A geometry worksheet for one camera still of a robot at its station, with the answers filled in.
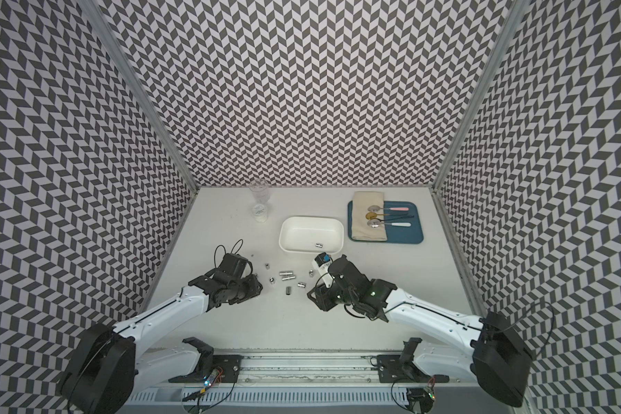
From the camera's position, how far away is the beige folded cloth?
103cm

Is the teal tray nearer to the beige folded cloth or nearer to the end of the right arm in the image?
the beige folded cloth

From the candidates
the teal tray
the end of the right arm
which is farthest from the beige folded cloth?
the end of the right arm
